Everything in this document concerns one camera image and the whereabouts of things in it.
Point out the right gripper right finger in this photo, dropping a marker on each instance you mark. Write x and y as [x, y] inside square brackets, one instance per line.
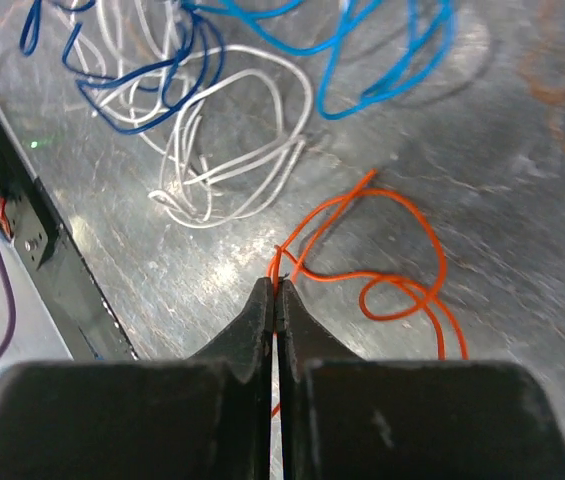
[344, 417]

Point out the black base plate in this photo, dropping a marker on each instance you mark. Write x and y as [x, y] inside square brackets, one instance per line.
[53, 262]

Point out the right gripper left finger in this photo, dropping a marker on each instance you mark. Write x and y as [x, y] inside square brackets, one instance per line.
[203, 417]

